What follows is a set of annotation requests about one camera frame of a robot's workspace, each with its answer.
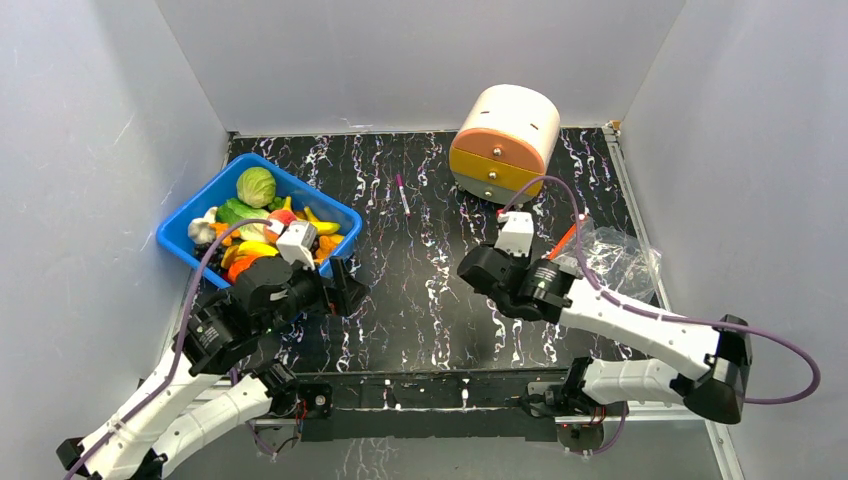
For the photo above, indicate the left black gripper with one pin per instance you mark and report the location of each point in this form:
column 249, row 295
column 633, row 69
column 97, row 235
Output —
column 349, row 292

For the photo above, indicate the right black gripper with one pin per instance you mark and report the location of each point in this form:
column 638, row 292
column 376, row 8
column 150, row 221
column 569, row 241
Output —
column 478, row 273

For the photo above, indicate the peach fruit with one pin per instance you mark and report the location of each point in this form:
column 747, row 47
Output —
column 279, row 220

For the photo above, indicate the clear zip top bag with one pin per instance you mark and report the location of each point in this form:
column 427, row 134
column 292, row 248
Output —
column 620, row 261

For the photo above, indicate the yellow banana bunch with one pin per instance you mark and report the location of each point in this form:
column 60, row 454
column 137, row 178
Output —
column 246, row 249

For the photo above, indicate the orange tangerine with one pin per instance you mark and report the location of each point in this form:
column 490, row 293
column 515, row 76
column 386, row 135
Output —
column 238, row 266

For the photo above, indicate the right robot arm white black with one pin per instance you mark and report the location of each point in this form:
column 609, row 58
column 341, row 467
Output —
column 702, row 367

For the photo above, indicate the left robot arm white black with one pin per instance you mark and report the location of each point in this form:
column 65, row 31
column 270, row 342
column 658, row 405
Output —
column 151, row 433

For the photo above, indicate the single yellow banana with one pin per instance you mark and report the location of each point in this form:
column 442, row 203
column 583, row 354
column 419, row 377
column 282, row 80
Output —
column 322, row 227

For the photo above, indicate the pink marker pen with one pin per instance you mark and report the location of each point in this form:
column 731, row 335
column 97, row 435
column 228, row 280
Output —
column 402, row 195

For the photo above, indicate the round pastel drawer cabinet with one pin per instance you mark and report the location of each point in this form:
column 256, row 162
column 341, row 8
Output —
column 506, row 140

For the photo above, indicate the blue plastic bin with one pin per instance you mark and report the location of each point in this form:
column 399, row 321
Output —
column 291, row 194

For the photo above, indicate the green cabbage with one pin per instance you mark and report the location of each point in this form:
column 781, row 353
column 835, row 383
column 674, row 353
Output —
column 256, row 187

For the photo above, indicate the green leafy vegetable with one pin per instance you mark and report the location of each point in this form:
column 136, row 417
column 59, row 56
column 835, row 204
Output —
column 234, row 210

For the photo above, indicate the orange carrot piece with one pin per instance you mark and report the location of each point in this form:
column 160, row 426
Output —
column 220, row 228

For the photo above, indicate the white garlic bulb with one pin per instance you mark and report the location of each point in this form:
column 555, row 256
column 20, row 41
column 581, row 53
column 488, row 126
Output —
column 199, row 230

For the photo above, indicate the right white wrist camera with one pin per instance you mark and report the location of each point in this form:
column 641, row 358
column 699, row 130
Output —
column 516, row 233

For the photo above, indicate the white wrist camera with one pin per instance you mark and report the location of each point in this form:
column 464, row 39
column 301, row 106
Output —
column 295, row 242
column 516, row 233

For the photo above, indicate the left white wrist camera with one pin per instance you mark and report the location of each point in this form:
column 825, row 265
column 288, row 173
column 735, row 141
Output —
column 295, row 242

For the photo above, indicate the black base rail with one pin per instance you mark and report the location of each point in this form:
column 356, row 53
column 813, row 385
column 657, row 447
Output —
column 424, row 404

